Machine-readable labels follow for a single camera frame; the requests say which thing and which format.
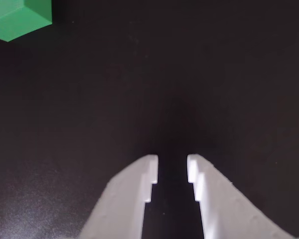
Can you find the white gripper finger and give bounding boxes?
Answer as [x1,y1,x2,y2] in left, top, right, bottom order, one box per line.
[187,153,299,239]
[78,154,158,239]

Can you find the green cube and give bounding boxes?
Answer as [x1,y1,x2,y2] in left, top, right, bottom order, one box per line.
[0,0,53,42]

